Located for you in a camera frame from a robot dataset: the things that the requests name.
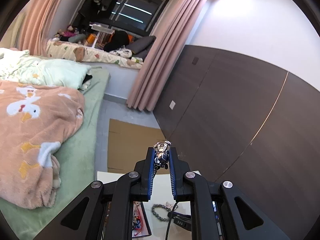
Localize peach duck print blanket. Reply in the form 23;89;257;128
0;81;85;209

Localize pink curtain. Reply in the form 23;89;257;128
126;0;215;112
19;0;70;55

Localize printed window seat cushion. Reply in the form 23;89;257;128
46;40;144;69

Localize flat brown cardboard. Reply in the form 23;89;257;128
107;119;167;174

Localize silver blue charm bracelet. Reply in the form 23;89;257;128
153;140;173;178

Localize panda print cloth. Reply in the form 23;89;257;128
110;45;133;58

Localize light green pillow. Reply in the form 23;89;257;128
19;56;92;89

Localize white desk lamp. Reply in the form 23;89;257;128
90;24;115;48

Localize grey beaded bracelet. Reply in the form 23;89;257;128
152;204;175;222

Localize hanging dark clothes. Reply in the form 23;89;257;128
75;0;123;28

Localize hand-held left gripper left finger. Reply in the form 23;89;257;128
32;147;155;240

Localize green bed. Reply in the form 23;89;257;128
0;67;110;240

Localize pile of plush toys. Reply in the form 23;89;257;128
51;25;87;43

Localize dark framed window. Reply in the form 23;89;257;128
92;0;173;37

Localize grey pillow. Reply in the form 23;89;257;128
129;35;157;58

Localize black jewelry box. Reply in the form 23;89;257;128
100;200;152;238

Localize black bag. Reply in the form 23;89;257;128
104;30;129;53

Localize red string bracelet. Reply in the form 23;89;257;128
134;215;145;233

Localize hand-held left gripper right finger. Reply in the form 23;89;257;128
169;147;290;240

